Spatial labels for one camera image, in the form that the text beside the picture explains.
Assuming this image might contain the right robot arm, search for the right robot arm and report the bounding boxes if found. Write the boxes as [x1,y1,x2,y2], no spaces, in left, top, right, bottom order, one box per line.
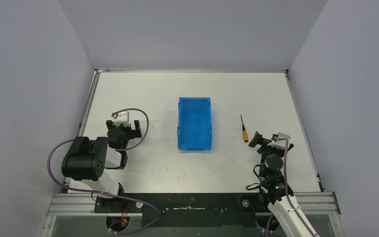
[248,132,319,237]

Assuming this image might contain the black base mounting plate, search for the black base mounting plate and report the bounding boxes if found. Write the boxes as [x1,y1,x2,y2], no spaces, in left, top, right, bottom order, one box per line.
[94,193,279,231]

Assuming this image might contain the aluminium frame rail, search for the aluminium frame rail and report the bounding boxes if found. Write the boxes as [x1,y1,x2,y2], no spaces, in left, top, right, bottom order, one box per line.
[42,193,342,237]

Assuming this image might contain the orange handled screwdriver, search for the orange handled screwdriver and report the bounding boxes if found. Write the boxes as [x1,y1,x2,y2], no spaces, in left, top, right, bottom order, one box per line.
[240,115,249,143]

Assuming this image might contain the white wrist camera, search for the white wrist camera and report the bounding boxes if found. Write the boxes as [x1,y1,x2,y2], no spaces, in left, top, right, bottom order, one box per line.
[112,111,129,126]
[272,132,291,142]

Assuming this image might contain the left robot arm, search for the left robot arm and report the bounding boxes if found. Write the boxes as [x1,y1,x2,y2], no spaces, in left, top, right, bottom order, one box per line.
[61,120,142,213]

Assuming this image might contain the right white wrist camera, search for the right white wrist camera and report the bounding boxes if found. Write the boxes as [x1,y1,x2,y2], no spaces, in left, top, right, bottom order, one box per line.
[272,132,291,142]

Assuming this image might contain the blue plastic bin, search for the blue plastic bin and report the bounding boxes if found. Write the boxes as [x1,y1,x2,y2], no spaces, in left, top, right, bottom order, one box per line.
[177,97,212,151]

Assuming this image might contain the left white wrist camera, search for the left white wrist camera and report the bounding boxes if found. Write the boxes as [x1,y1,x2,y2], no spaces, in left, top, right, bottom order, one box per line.
[112,111,129,126]

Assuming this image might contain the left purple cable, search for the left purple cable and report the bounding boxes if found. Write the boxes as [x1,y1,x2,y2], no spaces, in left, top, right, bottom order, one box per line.
[47,108,161,235]

